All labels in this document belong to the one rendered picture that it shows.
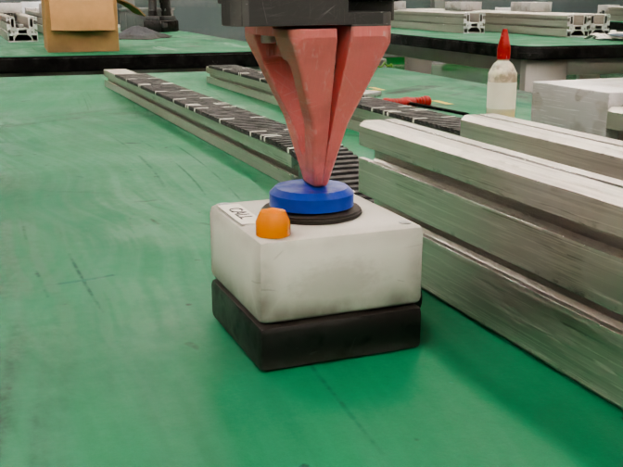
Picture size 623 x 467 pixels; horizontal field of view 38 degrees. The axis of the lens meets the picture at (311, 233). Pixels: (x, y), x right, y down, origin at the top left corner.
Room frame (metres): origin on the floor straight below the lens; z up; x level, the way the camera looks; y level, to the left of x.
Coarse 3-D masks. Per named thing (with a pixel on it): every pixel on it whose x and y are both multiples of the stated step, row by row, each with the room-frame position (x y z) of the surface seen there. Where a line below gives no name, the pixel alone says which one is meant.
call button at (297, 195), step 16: (272, 192) 0.41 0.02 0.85; (288, 192) 0.41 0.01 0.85; (304, 192) 0.40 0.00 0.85; (320, 192) 0.40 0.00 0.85; (336, 192) 0.41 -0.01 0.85; (352, 192) 0.42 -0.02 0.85; (288, 208) 0.40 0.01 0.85; (304, 208) 0.40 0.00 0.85; (320, 208) 0.40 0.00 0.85; (336, 208) 0.40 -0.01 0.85
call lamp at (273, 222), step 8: (264, 208) 0.38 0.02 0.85; (272, 208) 0.38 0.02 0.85; (280, 208) 0.38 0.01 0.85; (264, 216) 0.37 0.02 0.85; (272, 216) 0.37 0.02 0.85; (280, 216) 0.37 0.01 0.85; (256, 224) 0.38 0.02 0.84; (264, 224) 0.37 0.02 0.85; (272, 224) 0.37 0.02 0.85; (280, 224) 0.37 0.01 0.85; (288, 224) 0.38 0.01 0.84; (256, 232) 0.38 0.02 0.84; (264, 232) 0.37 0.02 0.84; (272, 232) 0.37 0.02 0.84; (280, 232) 0.37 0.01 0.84; (288, 232) 0.38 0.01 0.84
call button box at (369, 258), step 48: (240, 240) 0.39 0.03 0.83; (288, 240) 0.37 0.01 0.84; (336, 240) 0.38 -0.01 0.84; (384, 240) 0.39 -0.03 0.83; (240, 288) 0.39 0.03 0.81; (288, 288) 0.37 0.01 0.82; (336, 288) 0.38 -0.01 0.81; (384, 288) 0.39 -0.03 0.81; (240, 336) 0.39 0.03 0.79; (288, 336) 0.37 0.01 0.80; (336, 336) 0.38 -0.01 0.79; (384, 336) 0.39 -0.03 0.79
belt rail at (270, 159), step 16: (112, 80) 1.57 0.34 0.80; (128, 96) 1.44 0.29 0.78; (144, 96) 1.35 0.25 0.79; (160, 112) 1.22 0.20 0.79; (176, 112) 1.17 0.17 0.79; (192, 112) 1.06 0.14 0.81; (192, 128) 1.07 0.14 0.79; (208, 128) 1.03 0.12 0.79; (224, 128) 0.94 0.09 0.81; (224, 144) 0.94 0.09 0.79; (240, 144) 0.91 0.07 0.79; (256, 144) 0.84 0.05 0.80; (256, 160) 0.85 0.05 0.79; (272, 160) 0.82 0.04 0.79; (288, 160) 0.76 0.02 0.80; (272, 176) 0.80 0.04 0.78; (288, 176) 0.76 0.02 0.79
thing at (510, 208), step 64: (384, 128) 0.53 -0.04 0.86; (512, 128) 0.54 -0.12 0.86; (384, 192) 0.53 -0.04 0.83; (448, 192) 0.46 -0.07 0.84; (512, 192) 0.40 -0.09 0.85; (576, 192) 0.36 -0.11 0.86; (448, 256) 0.46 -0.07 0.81; (512, 256) 0.40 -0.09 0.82; (576, 256) 0.36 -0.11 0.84; (512, 320) 0.40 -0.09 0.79; (576, 320) 0.36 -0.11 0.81
